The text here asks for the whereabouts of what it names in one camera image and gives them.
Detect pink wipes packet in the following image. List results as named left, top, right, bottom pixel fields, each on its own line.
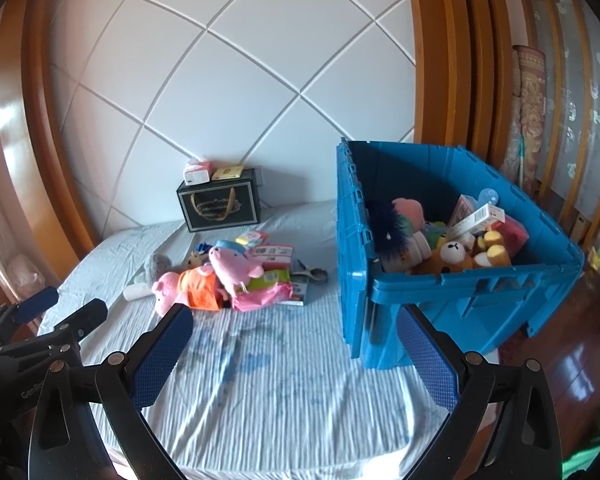
left=230, top=280, right=295, bottom=311

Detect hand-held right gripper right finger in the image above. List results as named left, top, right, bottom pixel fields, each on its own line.
left=396, top=305, right=565, bottom=480

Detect dark blue furry plush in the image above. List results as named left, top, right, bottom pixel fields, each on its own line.
left=367, top=199, right=416, bottom=261

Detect round pink plush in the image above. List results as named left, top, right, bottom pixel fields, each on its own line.
left=391, top=197, right=427, bottom=233

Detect colourful small tissue pack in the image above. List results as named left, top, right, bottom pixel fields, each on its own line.
left=235, top=230, right=270, bottom=248

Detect small white blue plush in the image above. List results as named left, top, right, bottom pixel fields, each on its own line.
left=187, top=242, right=213, bottom=268

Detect pink pack with barcode label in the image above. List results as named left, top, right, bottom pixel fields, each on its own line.
left=252, top=244, right=295, bottom=265

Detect red pack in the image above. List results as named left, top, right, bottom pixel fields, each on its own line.
left=497, top=215, right=530, bottom=248

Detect blue plastic storage container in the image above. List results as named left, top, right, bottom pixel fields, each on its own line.
left=336, top=137, right=586, bottom=372

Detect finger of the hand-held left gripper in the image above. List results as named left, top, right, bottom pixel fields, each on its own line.
left=0, top=298, right=109, bottom=361
left=0, top=286, right=60, bottom=346

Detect pink pig plush orange dress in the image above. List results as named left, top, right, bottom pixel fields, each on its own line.
left=151, top=263, right=231, bottom=317

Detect white quilted headboard panel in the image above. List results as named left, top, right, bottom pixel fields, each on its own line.
left=47, top=0, right=418, bottom=241

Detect rolled patterned carpet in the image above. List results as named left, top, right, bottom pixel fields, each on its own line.
left=500, top=45, right=548, bottom=186

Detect wooden headboard frame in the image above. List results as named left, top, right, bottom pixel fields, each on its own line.
left=0, top=0, right=516, bottom=281

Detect frosted glass sliding doors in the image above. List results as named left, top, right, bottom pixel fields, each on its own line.
left=525, top=0, right=600, bottom=211

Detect yellow brown plush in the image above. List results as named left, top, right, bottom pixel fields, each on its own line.
left=472, top=230, right=512, bottom=268

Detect green snack packet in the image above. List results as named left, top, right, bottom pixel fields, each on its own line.
left=247, top=267, right=292, bottom=291

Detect grey plush toy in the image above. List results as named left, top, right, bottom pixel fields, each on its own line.
left=142, top=253, right=173, bottom=283

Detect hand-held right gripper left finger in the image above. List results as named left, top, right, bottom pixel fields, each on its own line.
left=27, top=304, right=196, bottom=480

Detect brown bear plush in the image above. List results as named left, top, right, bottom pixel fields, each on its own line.
left=412, top=239, right=486, bottom=276

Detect pink pig plush blue body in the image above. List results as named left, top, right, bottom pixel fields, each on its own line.
left=207, top=240, right=266, bottom=286

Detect light blue striped bed sheet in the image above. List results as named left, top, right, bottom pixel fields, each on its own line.
left=37, top=199, right=501, bottom=480

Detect pink white tissue pack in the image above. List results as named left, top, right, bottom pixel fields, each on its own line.
left=182, top=157, right=216, bottom=184

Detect white red carton box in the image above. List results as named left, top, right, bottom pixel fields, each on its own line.
left=447, top=203, right=506, bottom=238

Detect black gift box gold handle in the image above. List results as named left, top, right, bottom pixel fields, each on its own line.
left=176, top=166, right=261, bottom=233

